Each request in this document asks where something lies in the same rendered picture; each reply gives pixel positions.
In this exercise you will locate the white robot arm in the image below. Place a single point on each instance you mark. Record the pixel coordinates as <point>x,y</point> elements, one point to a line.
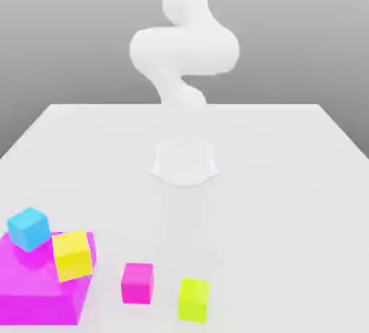
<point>184,47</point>

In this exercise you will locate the small pink cube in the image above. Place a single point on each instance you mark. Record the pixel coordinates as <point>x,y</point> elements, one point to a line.
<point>137,283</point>

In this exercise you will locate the small lime cube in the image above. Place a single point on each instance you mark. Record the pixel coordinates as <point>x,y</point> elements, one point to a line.
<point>193,300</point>

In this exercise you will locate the small yellow cube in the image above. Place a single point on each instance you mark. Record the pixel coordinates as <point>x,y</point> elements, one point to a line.
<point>73,256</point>

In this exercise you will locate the small blue cube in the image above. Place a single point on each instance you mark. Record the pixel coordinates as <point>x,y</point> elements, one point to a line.
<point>28,229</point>

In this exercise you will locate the large magenta box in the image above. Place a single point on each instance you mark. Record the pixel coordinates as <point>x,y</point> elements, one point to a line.
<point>31,281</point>

